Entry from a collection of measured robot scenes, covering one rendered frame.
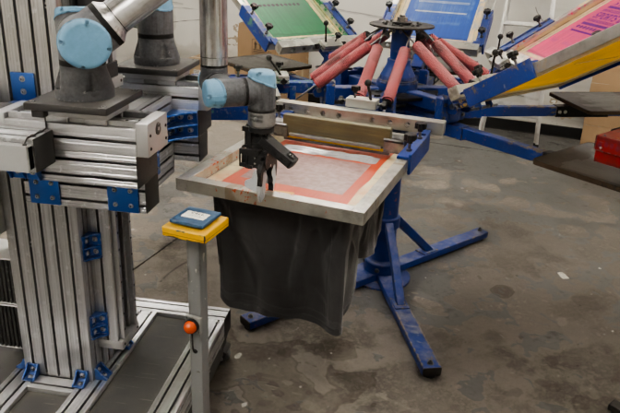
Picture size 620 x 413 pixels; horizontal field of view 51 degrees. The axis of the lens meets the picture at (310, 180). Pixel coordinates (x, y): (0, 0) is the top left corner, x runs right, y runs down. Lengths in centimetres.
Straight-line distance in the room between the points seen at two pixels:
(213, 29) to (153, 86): 48
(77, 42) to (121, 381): 128
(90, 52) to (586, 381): 231
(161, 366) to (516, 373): 144
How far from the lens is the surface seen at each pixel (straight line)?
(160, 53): 219
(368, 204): 180
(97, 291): 229
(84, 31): 159
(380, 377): 278
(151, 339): 263
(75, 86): 175
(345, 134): 232
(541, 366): 303
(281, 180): 204
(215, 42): 180
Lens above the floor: 168
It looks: 21 degrees down
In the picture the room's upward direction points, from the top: 2 degrees clockwise
